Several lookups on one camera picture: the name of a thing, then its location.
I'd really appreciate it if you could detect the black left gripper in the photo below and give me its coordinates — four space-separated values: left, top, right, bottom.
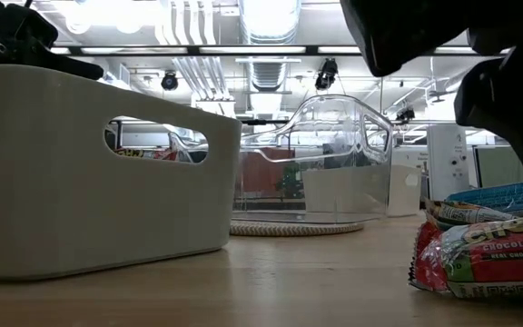
0 0 104 81

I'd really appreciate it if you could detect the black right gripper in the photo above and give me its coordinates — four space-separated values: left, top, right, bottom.
340 0 523 77

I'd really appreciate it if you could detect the blue wrapper granola bar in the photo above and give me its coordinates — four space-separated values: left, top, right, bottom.
445 181 523 218

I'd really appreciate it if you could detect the red green Chewy granola bar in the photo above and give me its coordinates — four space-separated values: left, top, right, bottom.
407 213 523 300
114 146 180 162

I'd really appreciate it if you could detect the green wrapper granola bar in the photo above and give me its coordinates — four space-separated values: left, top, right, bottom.
424 197 516 231

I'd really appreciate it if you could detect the green office partition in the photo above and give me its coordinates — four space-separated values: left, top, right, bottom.
473 144 523 190

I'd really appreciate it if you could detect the black ceiling spotlight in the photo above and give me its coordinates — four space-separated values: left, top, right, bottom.
395 106 417 124
314 57 340 92
160 70 180 92

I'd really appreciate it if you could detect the white floor appliance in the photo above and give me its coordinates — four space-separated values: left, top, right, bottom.
427 124 472 202

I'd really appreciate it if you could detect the clear plastic bin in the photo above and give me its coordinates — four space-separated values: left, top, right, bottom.
166 94 395 224

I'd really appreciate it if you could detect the grey plastic bin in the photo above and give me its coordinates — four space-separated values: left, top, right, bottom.
0 64 243 280

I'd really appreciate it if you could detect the black overhead beam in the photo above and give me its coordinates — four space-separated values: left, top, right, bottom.
50 44 515 57

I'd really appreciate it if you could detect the small green plant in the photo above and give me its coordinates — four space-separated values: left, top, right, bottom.
273 162 302 201

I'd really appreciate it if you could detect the round woven mat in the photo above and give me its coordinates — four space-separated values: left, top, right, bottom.
229 220 365 238

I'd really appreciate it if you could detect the silver ventilation duct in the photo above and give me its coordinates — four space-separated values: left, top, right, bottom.
238 0 302 94

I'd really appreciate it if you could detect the red wall panel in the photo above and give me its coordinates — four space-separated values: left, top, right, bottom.
242 147 297 199

